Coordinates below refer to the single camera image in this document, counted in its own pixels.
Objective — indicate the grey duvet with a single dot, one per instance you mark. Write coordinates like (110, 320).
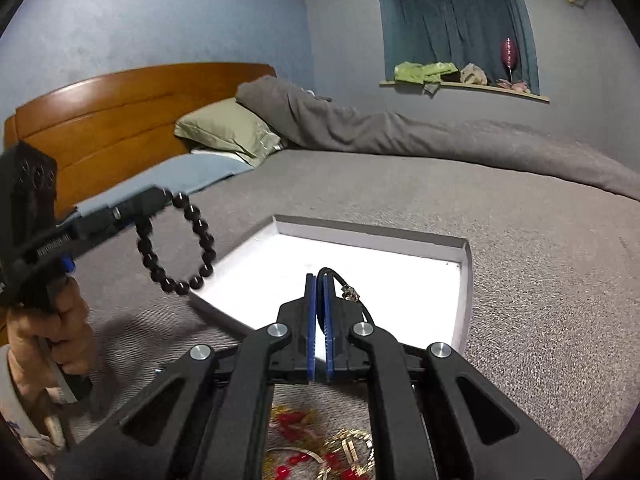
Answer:
(400, 140)

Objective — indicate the light blue blanket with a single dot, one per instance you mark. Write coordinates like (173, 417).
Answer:
(190, 170)

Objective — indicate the green cloth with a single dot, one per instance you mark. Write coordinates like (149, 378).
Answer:
(420, 72)

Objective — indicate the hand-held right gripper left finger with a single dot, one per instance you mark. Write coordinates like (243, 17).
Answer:
(311, 332)

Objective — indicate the beige cloth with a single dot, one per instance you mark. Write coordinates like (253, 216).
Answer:
(472, 74)

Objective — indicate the wooden headboard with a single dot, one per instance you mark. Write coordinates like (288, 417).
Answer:
(125, 110)

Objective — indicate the person's left forearm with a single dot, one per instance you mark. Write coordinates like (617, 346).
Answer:
(20, 410)

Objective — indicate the blue curtain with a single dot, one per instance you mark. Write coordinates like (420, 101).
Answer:
(450, 25)

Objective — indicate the green pillow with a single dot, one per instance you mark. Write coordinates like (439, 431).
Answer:
(220, 125)

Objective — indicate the white pillow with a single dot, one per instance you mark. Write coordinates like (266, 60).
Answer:
(215, 154)

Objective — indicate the red bead gold jewelry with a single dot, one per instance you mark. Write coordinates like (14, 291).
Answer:
(290, 417)

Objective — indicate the window sill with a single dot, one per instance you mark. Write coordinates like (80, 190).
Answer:
(475, 88)

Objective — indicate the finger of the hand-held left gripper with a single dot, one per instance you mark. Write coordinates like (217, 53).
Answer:
(130, 207)

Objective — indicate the pink trinkets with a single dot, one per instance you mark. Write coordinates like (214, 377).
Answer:
(515, 86)

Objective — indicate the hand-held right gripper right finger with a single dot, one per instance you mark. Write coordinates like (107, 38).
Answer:
(328, 332)

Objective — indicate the white cardboard tray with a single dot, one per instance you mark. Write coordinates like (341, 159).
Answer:
(400, 280)

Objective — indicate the grey bed sheet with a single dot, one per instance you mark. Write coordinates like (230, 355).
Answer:
(525, 260)

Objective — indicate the person's left hand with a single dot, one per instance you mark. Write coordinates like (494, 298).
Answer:
(72, 325)

